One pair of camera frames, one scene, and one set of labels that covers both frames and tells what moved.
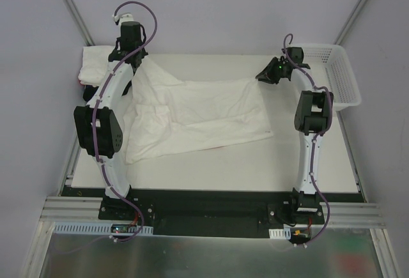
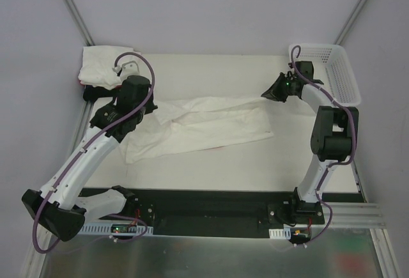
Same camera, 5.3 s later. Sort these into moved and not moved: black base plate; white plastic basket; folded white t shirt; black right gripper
Moved: black right gripper
Not moved: black base plate; white plastic basket; folded white t shirt
